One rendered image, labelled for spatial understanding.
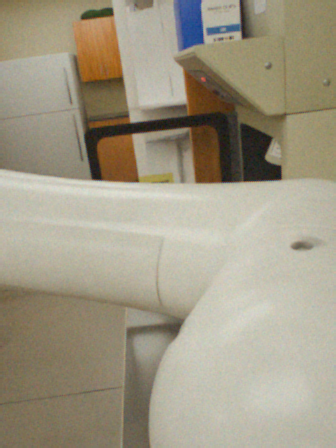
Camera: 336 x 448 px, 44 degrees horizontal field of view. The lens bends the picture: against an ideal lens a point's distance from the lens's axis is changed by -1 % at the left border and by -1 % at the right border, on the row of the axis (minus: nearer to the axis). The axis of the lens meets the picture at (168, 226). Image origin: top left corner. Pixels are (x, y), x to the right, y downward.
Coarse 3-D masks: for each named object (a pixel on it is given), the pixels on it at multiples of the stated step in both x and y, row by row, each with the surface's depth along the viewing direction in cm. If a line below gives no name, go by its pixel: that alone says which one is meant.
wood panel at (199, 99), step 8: (184, 72) 88; (184, 80) 90; (192, 80) 88; (192, 88) 89; (200, 88) 89; (192, 96) 89; (200, 96) 90; (208, 96) 90; (216, 96) 90; (192, 104) 90; (200, 104) 90; (208, 104) 90; (216, 104) 90; (224, 104) 91; (232, 104) 91; (192, 112) 91; (200, 112) 91; (208, 112) 91; (224, 112) 91
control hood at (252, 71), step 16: (192, 48) 56; (208, 48) 52; (224, 48) 52; (240, 48) 52; (256, 48) 52; (272, 48) 52; (192, 64) 65; (208, 64) 53; (224, 64) 53; (240, 64) 53; (256, 64) 53; (272, 64) 53; (224, 80) 54; (240, 80) 54; (256, 80) 54; (272, 80) 54; (240, 96) 57; (256, 96) 54; (272, 96) 55; (272, 112) 55
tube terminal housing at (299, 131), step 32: (288, 0) 51; (320, 0) 51; (256, 32) 63; (288, 32) 52; (320, 32) 52; (288, 64) 53; (320, 64) 54; (288, 96) 55; (320, 96) 55; (256, 128) 71; (288, 128) 56; (320, 128) 56; (288, 160) 58; (320, 160) 58
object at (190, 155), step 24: (120, 144) 88; (144, 144) 88; (168, 144) 88; (192, 144) 88; (216, 144) 88; (120, 168) 90; (144, 168) 90; (168, 168) 90; (192, 168) 90; (216, 168) 89
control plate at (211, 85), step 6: (192, 72) 75; (198, 72) 67; (198, 78) 77; (204, 78) 70; (210, 78) 63; (204, 84) 79; (210, 84) 71; (216, 84) 64; (210, 90) 81; (222, 90) 66; (234, 102) 68
